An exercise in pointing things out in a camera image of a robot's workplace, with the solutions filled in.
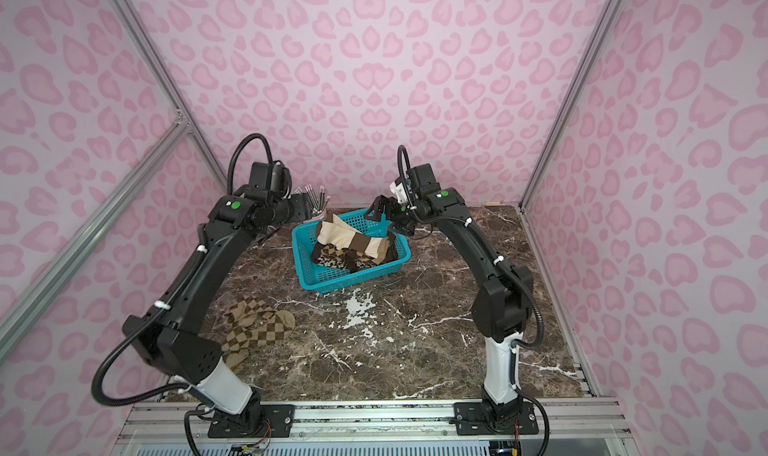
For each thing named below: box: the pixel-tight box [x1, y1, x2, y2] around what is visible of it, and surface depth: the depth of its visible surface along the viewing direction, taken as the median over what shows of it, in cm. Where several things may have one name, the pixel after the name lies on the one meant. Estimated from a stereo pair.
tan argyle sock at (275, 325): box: [251, 310, 296, 346], surface depth 90 cm
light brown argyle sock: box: [370, 232, 398, 265], surface depth 103 cm
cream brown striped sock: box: [316, 213, 383, 259], surface depth 106 cm
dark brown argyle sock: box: [312, 242, 361, 273], surface depth 104 cm
